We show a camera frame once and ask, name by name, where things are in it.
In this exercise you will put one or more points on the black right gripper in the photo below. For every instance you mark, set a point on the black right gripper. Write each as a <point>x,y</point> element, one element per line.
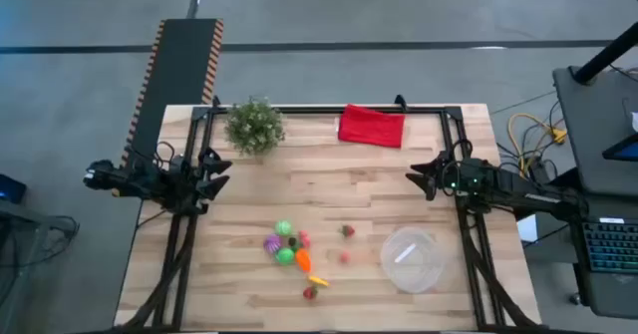
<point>468,177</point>

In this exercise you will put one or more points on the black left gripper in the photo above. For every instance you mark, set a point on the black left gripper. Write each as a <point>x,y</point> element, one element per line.
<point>187,184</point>

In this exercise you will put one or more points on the green toy cabbage white veins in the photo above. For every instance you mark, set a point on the green toy cabbage white veins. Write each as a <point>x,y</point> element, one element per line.
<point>283,228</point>

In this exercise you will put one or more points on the purple toy cabbage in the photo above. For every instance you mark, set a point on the purple toy cabbage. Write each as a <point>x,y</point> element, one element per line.
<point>272,244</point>

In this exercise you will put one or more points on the red toy strawberry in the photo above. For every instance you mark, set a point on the red toy strawberry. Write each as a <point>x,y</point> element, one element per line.
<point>348,231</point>
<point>309,293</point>

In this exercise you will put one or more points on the clear plastic tupperware container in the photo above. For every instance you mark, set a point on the clear plastic tupperware container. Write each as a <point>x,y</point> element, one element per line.
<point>423,274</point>

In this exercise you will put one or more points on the plain green toy fruit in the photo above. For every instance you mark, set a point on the plain green toy fruit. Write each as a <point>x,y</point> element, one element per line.
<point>285,256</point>

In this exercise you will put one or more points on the pink toy peach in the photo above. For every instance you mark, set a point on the pink toy peach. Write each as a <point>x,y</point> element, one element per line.
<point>304,239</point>
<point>344,257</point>

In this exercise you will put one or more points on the orange toy carrot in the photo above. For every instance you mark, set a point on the orange toy carrot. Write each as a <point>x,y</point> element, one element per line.
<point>303,261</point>

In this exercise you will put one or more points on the yellow toy banana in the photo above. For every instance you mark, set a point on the yellow toy banana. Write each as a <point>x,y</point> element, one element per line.
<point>318,280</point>

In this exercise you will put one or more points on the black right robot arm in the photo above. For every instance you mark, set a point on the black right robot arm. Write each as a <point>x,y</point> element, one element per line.
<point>528,192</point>

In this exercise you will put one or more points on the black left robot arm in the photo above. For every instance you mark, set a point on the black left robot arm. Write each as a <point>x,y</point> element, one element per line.
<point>124,180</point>

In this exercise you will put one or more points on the small green potted plant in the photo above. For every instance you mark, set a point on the small green potted plant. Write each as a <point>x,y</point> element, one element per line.
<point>254,127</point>

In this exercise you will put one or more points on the folded red cloth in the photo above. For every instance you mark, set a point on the folded red cloth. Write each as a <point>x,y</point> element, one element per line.
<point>371,127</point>

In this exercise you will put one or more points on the black ramp orange striped edges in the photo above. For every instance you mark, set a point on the black ramp orange striped edges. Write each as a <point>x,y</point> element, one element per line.
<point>174,75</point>

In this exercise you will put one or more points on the white paper sheet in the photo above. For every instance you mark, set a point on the white paper sheet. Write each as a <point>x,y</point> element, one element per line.
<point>527,229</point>

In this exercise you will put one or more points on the grey desk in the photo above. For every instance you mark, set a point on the grey desk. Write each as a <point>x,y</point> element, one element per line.
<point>588,124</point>

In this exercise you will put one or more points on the backlit black keyboard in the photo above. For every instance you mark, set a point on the backlit black keyboard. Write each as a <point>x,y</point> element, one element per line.
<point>613,246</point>

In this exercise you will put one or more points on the tablet with blue screen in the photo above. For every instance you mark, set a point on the tablet with blue screen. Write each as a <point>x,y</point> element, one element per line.
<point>625,149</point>

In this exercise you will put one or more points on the dark device with blue light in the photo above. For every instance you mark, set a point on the dark device with blue light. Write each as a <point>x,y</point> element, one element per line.
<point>11,190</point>

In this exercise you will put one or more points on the black pole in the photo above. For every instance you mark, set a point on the black pole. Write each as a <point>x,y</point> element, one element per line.
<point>605,55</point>

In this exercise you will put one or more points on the grey side table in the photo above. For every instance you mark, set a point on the grey side table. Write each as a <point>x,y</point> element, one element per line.
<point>608,294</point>

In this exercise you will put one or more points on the grey metal stand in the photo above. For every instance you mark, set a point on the grey metal stand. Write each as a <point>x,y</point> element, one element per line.
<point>20,274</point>

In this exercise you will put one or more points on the black frame clamp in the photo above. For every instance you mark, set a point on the black frame clamp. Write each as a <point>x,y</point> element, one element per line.
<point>400,101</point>
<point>216,101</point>

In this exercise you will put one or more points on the black aluminium table frame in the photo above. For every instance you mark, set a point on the black aluminium table frame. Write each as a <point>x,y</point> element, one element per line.
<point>309,109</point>

